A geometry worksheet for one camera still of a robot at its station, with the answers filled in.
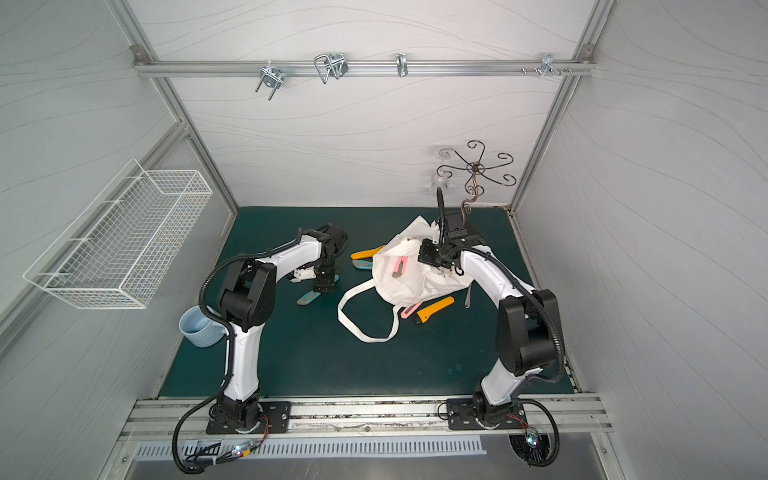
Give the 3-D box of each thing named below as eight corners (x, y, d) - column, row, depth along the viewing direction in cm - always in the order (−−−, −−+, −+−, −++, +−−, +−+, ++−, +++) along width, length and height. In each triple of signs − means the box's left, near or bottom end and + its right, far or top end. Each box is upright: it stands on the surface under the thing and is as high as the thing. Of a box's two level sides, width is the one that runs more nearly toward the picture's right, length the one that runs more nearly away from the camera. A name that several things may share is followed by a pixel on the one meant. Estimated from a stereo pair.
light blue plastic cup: (187, 347, 87) (170, 336, 80) (200, 318, 93) (185, 306, 86) (220, 347, 87) (207, 336, 80) (231, 318, 93) (219, 306, 86)
